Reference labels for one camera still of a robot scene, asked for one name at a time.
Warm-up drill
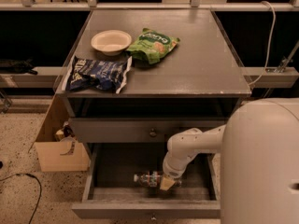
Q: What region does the open grey lower drawer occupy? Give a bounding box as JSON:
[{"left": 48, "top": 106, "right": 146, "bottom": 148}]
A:
[{"left": 72, "top": 143, "right": 221, "bottom": 220}]

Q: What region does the blue chip bag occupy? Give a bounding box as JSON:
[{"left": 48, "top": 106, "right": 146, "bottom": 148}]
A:
[{"left": 62, "top": 57, "right": 132, "bottom": 93}]

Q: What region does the cardboard box with items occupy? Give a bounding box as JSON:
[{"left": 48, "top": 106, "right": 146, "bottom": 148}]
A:
[{"left": 34, "top": 96, "right": 90, "bottom": 172}]

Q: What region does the clear plastic water bottle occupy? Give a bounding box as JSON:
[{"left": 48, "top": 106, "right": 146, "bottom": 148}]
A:
[{"left": 134, "top": 171, "right": 182, "bottom": 188}]

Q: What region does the white hanging cable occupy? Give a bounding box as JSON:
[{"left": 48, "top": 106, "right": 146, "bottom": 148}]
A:
[{"left": 248, "top": 0, "right": 278, "bottom": 87}]

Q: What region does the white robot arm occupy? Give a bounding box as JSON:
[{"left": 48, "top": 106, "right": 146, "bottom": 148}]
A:
[{"left": 160, "top": 98, "right": 299, "bottom": 224}]

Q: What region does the green snack bag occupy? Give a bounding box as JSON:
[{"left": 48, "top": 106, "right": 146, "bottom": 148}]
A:
[{"left": 126, "top": 28, "right": 180, "bottom": 64}]

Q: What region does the white paper bowl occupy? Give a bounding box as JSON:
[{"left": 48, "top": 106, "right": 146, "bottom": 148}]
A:
[{"left": 91, "top": 30, "right": 132, "bottom": 56}]

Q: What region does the grey wooden drawer cabinet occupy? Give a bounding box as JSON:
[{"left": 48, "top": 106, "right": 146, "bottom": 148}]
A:
[{"left": 55, "top": 8, "right": 252, "bottom": 151}]

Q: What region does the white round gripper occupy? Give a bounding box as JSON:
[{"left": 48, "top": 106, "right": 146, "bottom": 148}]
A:
[{"left": 160, "top": 152, "right": 189, "bottom": 190}]

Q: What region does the closed grey upper drawer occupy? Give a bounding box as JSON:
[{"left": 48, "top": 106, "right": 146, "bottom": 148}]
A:
[{"left": 69, "top": 118, "right": 225, "bottom": 143}]

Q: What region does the metal railing frame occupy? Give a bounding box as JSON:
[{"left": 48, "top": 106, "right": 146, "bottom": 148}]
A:
[{"left": 0, "top": 0, "right": 299, "bottom": 11}]

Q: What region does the black floor cable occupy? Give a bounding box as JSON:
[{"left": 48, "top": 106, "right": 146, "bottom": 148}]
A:
[{"left": 0, "top": 172, "right": 43, "bottom": 224}]

